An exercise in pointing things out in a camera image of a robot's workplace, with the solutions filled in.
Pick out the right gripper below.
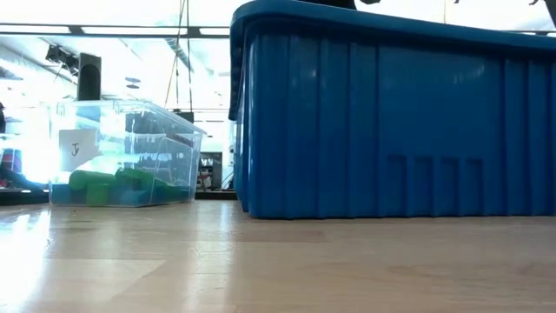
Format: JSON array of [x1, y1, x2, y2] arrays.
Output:
[[299, 0, 383, 10]]

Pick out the large blue plastic bin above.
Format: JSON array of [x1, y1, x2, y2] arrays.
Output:
[[228, 0, 556, 220]]

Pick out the clear plastic block container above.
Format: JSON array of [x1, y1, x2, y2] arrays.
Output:
[[48, 99, 208, 208]]

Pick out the blue block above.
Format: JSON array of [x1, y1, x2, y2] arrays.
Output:
[[108, 187, 151, 207], [51, 184, 87, 206]]

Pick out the green cylinder block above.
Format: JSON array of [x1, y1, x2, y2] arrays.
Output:
[[68, 170, 118, 192]]

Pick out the green cube block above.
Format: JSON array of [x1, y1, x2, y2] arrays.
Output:
[[85, 183, 111, 207]]

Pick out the black ceiling column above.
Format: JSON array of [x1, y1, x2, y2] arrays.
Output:
[[76, 52, 103, 102]]

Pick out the white card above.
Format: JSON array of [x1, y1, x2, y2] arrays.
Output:
[[59, 128, 99, 172]]

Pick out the red blue background canister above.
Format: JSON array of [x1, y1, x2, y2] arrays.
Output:
[[2, 148, 23, 174]]

